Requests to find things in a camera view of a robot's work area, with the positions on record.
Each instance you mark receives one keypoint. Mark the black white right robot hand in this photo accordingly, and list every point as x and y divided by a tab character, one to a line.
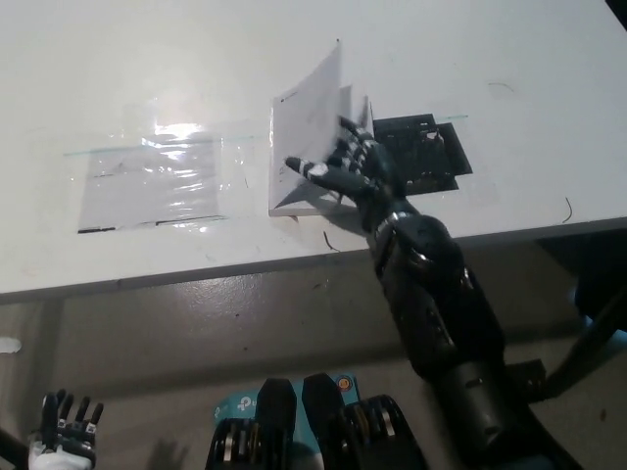
372	181

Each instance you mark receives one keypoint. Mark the clear plastic covered paper sheet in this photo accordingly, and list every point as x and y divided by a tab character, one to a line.
147	186

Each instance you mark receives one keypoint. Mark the black teal robot torso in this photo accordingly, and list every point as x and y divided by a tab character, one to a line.
323	431

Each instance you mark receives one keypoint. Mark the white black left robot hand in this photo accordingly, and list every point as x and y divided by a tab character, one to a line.
61	445

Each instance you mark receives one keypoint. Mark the white paperback manual book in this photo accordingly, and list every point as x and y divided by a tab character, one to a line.
303	127

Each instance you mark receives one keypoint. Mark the black floor tape patch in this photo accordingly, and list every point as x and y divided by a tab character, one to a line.
531	379

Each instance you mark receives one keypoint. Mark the white floor tape scrap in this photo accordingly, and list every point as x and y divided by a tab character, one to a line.
9	345

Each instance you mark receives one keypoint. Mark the dark table leg frame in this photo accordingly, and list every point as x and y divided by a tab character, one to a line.
597	274

